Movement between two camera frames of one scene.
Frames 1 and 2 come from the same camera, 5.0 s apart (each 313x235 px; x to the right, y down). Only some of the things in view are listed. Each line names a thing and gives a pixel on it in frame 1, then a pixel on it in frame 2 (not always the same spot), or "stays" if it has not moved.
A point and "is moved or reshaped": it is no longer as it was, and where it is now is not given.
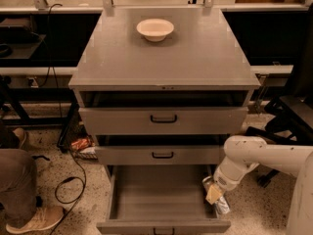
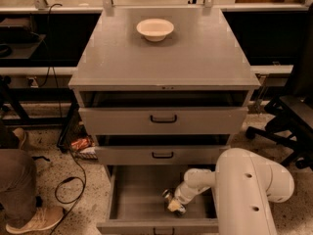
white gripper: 224,179 → 183,195
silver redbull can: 221,205 is moved or reshaped
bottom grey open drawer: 160,200 stays
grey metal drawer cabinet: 161,89 stays
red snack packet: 81,143 stays
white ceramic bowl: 155,29 stays
